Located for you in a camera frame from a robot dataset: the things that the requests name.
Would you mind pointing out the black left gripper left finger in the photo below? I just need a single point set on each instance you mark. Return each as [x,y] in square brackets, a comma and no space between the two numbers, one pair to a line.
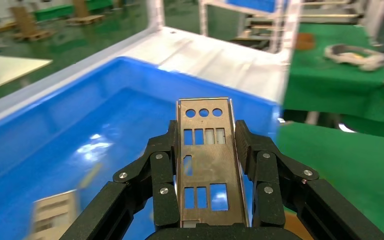
[162,172]

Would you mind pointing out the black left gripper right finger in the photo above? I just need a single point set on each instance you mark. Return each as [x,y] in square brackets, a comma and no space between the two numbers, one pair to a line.
[266,172]

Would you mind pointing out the metal I/O shield plate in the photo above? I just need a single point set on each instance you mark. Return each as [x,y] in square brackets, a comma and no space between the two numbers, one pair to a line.
[215,165]

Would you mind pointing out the stack of metal I/O plates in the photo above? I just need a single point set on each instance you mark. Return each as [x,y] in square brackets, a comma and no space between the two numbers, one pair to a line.
[54,215]

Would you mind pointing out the shallow cardboard box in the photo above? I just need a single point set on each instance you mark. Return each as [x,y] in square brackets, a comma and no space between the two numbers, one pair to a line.
[293,228]

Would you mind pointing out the blue plastic tray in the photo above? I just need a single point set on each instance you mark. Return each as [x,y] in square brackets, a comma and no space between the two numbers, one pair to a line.
[79,132]

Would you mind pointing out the green cloth covered table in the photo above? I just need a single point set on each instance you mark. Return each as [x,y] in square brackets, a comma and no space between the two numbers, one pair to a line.
[328,89]

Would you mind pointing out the white background rack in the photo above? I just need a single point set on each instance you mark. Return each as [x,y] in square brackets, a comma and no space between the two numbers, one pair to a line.
[205,20]

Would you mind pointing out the wooden pallet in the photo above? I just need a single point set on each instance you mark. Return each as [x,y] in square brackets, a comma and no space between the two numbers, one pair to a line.
[29,24]
[84,16]

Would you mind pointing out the pale flat panel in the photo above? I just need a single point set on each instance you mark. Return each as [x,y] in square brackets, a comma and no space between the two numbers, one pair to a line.
[13,69]

